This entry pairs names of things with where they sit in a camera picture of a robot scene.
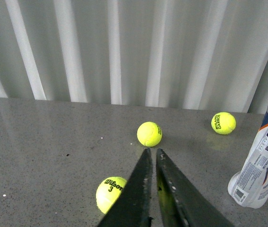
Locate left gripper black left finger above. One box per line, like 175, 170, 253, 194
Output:
98, 148, 153, 227

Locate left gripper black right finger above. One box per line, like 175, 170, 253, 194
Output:
156, 148, 233, 227

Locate Wilson tennis ball can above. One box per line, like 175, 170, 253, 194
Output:
228, 107, 268, 209

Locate Wilson 3 tennis ball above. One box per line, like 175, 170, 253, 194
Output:
96, 176, 127, 214

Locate tennis ball with HEAD TEAM print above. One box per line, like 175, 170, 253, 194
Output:
137, 122, 162, 147

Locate tennis ball with Roland Garros print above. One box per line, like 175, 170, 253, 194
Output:
211, 112, 236, 135

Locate white pleated curtain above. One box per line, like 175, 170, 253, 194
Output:
0, 0, 268, 113

